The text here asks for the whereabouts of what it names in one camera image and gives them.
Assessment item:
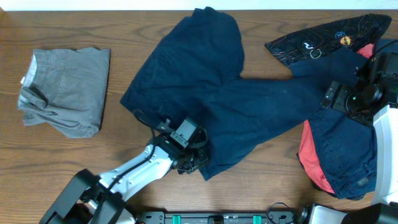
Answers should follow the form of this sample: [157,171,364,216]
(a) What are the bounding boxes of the folded grey shorts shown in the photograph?
[17,47,111,139]

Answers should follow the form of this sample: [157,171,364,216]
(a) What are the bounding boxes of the navy blue shorts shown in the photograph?
[121,7,328,180]

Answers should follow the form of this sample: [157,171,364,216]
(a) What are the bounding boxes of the blue denim jeans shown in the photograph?
[307,39,398,200]

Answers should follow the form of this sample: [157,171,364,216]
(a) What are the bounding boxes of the red garment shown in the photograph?
[297,43,376,195]

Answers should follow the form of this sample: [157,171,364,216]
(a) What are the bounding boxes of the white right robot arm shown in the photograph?
[308,50,397,224]

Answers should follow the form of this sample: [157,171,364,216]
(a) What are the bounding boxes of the black patterned shorts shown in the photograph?
[264,14,392,67]

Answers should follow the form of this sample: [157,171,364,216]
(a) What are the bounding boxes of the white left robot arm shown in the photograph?
[40,128,209,223]

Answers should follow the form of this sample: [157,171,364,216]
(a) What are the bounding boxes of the dark blue garment in pile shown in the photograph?
[290,48,367,88]

